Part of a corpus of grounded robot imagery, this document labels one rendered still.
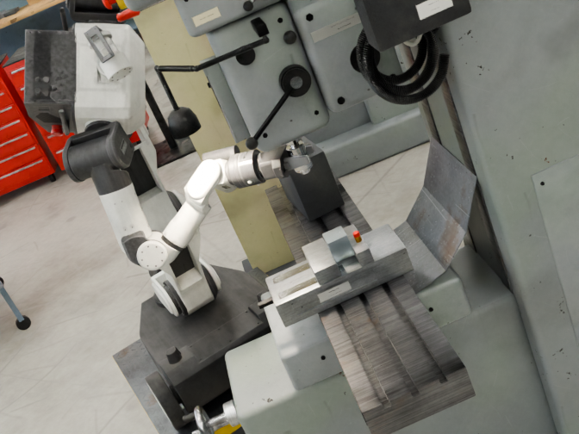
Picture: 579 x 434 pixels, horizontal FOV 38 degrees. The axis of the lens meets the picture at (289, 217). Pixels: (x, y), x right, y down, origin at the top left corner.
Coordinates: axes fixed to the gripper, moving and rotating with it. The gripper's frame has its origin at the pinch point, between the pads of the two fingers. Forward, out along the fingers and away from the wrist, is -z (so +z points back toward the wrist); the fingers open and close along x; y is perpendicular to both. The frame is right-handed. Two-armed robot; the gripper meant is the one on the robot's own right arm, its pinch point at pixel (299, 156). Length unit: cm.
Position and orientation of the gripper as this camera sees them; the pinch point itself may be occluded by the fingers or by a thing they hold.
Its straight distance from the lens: 207.4
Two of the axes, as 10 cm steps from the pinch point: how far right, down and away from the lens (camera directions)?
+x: 2.2, -5.3, 8.2
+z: -9.1, 1.9, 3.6
